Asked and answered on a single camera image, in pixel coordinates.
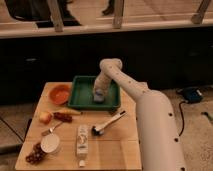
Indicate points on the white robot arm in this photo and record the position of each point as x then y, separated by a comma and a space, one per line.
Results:
160, 145

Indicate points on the orange bowl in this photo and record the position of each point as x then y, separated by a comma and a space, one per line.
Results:
59, 94

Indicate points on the white plastic bottle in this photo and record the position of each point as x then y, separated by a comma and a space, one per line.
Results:
82, 144

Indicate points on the bunch of dark grapes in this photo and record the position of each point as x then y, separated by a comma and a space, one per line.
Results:
36, 155

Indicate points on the apple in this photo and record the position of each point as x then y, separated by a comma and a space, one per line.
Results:
45, 117

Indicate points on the blue box on floor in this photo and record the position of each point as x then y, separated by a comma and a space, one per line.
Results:
192, 95

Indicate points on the brown sausage toy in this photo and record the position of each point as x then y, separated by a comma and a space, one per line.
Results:
62, 117

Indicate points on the yellow banana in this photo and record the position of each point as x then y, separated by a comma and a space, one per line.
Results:
70, 111

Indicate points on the metal fork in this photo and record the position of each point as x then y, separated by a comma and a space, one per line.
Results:
50, 130

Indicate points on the white cup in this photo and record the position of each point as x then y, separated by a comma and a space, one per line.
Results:
50, 143

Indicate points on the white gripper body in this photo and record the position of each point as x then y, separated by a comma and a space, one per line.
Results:
101, 84

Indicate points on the black bag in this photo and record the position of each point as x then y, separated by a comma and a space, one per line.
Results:
39, 12

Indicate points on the white dish brush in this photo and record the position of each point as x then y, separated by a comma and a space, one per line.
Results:
98, 129

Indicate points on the green plastic tray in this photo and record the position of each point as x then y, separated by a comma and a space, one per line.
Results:
81, 95

